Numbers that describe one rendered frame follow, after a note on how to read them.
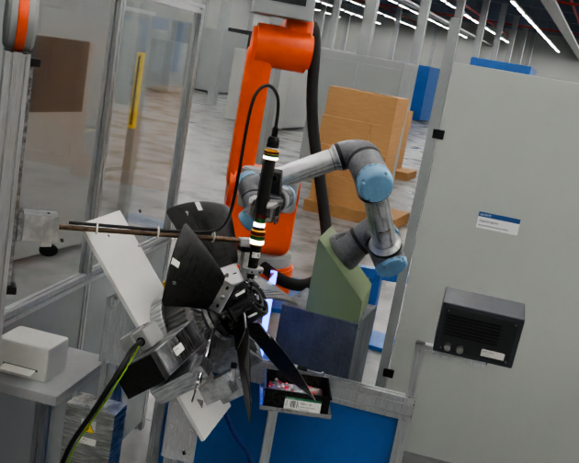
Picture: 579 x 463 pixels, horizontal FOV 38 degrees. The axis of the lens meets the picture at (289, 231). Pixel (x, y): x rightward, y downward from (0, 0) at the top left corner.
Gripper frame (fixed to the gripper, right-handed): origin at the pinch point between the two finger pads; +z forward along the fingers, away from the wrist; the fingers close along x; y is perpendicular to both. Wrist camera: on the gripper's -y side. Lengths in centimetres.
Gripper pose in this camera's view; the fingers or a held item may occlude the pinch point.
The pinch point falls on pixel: (260, 202)
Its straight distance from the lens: 240.7
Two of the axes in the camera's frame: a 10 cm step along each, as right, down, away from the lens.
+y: -1.8, 9.6, 2.0
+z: -2.1, 1.6, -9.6
